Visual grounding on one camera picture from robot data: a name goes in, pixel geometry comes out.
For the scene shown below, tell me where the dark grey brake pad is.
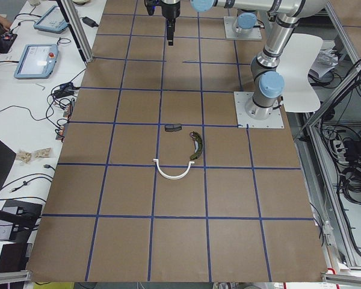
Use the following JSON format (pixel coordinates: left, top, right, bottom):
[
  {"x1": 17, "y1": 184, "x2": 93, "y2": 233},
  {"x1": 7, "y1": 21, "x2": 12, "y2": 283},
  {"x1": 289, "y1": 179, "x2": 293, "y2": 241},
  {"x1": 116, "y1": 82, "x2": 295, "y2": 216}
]
[{"x1": 164, "y1": 123, "x2": 182, "y2": 132}]

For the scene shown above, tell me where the far teach pendant tablet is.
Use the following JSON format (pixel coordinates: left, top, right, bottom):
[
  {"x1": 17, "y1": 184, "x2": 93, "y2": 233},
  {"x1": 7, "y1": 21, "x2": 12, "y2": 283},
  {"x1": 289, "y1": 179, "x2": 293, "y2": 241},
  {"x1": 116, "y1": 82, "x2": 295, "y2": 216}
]
[{"x1": 33, "y1": 5, "x2": 67, "y2": 34}]

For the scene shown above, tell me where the bag of wooden pieces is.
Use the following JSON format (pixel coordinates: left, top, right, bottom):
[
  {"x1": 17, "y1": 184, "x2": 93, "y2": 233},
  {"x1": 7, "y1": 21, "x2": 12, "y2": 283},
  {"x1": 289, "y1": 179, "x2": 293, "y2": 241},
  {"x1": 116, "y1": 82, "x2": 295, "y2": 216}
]
[{"x1": 15, "y1": 148, "x2": 52, "y2": 163}]

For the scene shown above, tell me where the white curved plastic bracket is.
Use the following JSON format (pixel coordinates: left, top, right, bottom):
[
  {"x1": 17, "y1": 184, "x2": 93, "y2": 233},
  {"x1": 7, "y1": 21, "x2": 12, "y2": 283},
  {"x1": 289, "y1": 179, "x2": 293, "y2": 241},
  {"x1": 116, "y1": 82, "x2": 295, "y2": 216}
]
[{"x1": 152, "y1": 158, "x2": 195, "y2": 181}]

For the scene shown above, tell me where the olive green brake shoe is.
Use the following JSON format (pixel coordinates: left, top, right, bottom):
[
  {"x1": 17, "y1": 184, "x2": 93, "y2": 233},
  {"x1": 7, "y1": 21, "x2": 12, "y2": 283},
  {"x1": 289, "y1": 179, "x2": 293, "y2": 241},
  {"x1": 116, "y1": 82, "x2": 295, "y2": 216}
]
[{"x1": 190, "y1": 131, "x2": 204, "y2": 161}]

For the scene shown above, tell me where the black power adapter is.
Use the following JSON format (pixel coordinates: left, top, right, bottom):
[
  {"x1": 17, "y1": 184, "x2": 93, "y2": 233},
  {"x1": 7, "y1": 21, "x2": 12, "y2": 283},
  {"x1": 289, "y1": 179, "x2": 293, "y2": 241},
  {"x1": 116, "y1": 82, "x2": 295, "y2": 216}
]
[{"x1": 81, "y1": 16, "x2": 99, "y2": 28}]

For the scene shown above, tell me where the white plastic chair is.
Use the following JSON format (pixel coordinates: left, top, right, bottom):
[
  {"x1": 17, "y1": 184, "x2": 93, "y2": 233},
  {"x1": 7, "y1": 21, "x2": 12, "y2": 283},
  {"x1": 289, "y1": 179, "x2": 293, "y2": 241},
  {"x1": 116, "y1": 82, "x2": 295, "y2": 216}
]
[{"x1": 277, "y1": 33, "x2": 322, "y2": 113}]

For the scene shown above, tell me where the near teach pendant tablet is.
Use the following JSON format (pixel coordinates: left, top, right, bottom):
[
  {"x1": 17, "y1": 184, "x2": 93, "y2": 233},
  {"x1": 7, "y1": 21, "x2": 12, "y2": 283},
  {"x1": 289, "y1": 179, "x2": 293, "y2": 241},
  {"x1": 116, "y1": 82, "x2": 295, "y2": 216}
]
[{"x1": 14, "y1": 43, "x2": 58, "y2": 79}]

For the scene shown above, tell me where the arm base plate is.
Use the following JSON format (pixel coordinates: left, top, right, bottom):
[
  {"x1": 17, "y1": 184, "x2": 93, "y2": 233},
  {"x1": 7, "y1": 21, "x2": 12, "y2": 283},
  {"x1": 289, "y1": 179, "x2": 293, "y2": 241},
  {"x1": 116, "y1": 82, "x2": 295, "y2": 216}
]
[
  {"x1": 223, "y1": 16, "x2": 262, "y2": 41},
  {"x1": 233, "y1": 92, "x2": 284, "y2": 129}
]

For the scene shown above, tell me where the aluminium frame post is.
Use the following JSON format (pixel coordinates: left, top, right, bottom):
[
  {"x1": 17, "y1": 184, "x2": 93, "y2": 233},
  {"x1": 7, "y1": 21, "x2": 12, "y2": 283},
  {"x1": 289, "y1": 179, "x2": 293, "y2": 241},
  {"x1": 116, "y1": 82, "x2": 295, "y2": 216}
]
[{"x1": 57, "y1": 0, "x2": 93, "y2": 63}]

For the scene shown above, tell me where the teach pendant tablet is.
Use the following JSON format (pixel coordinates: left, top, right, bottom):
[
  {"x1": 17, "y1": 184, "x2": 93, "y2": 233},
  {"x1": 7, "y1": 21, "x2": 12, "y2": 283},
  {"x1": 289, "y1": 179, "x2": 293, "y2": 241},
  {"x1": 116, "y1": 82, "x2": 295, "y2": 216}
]
[
  {"x1": 33, "y1": 5, "x2": 67, "y2": 34},
  {"x1": 14, "y1": 43, "x2": 58, "y2": 79}
]

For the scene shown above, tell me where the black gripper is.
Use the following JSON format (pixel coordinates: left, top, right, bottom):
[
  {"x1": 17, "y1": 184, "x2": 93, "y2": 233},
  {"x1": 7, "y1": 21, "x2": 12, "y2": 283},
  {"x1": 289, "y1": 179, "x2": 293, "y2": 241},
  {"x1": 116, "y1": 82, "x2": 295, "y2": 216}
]
[{"x1": 161, "y1": 0, "x2": 181, "y2": 46}]

